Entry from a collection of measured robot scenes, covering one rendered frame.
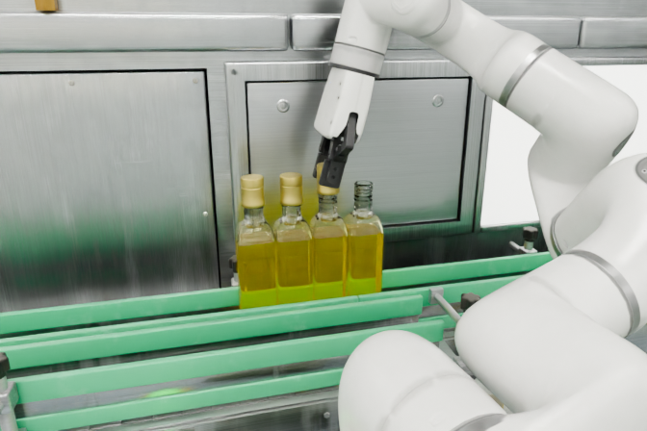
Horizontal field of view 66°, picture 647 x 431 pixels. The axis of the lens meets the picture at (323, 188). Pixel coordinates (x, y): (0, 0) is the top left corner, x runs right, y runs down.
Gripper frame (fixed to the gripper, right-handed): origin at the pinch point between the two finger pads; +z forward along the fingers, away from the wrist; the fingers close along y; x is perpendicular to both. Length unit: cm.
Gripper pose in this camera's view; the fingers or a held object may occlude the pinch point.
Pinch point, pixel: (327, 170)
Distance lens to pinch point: 75.5
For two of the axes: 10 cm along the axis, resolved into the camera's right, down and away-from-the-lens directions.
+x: 9.4, 1.7, 3.0
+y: 2.4, 2.9, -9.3
